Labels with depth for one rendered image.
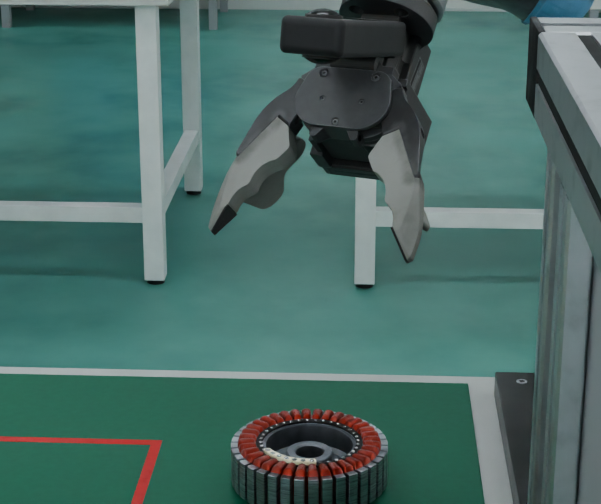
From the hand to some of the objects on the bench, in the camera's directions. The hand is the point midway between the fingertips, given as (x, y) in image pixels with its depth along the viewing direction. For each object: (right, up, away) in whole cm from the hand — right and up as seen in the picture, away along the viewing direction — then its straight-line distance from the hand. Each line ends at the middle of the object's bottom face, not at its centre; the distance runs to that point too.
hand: (301, 244), depth 98 cm
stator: (0, -17, +6) cm, 18 cm away
